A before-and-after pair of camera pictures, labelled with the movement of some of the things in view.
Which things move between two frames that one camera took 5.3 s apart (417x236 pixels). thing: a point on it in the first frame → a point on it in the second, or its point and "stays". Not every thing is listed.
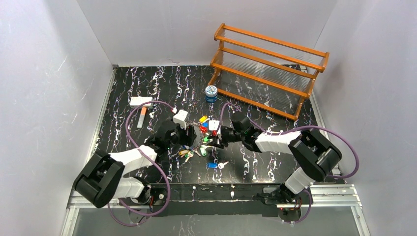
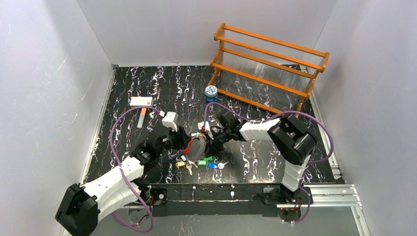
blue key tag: (213, 165) stays
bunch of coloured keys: (199, 135) → (186, 150)
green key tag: (202, 150) → (203, 162)
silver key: (221, 165) stays
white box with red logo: (140, 101) stays
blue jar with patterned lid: (211, 93) stays
